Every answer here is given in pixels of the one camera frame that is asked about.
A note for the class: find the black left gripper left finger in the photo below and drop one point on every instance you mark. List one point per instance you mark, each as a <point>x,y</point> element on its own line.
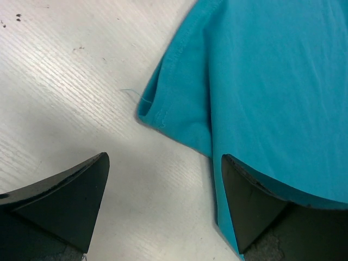
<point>54,219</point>

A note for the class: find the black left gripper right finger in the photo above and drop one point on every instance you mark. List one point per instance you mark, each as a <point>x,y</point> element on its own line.
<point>274,221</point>

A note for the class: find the teal t-shirt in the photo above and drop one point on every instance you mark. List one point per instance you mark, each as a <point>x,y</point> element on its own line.
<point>263,81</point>

